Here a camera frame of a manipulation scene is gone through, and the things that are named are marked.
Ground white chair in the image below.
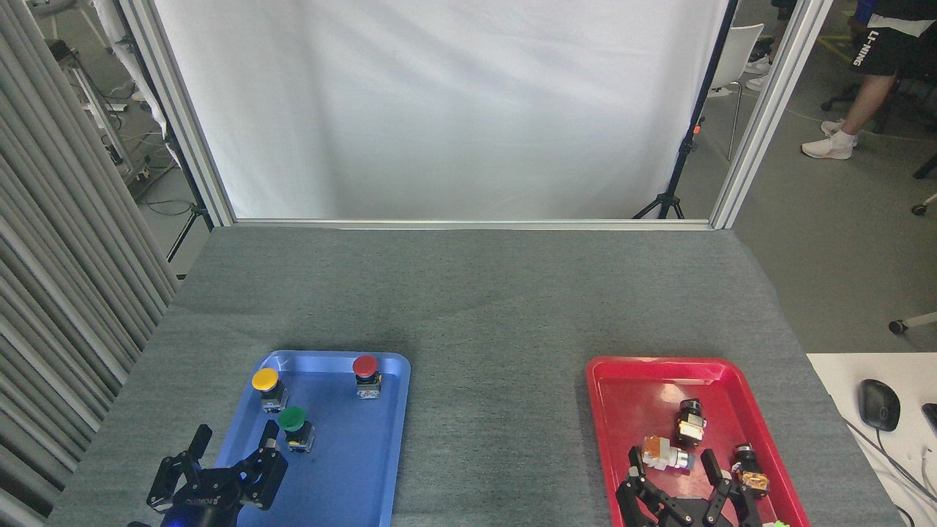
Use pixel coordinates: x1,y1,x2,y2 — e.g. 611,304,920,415
706,23,765,162

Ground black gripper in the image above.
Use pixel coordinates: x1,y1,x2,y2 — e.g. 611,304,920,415
146,421,290,527
616,447,764,527

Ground blue plastic tray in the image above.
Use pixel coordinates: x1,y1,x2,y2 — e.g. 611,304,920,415
214,350,411,527

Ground silver aluminium post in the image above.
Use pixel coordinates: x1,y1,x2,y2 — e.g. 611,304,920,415
117,0,236,228
710,0,835,230

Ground white backdrop cloth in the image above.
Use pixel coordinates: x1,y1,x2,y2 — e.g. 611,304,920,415
150,0,733,220

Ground grey mouse cable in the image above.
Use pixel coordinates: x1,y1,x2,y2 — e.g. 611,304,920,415
842,417,937,507

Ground black computer mouse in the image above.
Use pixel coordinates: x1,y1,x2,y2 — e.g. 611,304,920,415
858,378,901,433

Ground red plastic tray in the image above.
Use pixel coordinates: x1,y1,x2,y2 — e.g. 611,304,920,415
586,356,812,527

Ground black tripod stand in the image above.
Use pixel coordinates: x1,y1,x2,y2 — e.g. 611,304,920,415
110,0,214,264
632,0,740,220

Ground yellow push button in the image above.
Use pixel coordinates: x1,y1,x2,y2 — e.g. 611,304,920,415
251,367,288,414

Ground black and orange switch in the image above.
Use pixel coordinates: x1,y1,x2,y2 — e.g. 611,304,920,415
731,442,772,500

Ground red push button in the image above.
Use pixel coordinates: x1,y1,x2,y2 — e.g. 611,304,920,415
352,355,383,400

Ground black and white switch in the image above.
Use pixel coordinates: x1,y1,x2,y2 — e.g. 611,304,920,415
673,398,708,449

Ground white desk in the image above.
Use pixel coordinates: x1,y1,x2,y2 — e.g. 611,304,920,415
805,352,937,527

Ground silver aluminium cross bar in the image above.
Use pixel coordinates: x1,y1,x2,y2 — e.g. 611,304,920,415
233,218,714,232

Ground person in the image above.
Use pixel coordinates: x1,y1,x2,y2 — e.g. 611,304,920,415
801,0,937,160
745,0,799,92

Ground white and orange switch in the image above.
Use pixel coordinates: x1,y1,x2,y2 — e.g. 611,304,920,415
641,436,696,473

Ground metal rack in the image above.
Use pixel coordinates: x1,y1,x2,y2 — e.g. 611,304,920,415
44,37,147,184

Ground grey pleated curtain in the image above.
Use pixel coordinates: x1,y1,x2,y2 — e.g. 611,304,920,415
0,0,180,527

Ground white chair leg with caster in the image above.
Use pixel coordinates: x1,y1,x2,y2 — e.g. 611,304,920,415
888,311,937,336

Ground green push button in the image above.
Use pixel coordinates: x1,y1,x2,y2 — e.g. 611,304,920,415
277,406,316,453

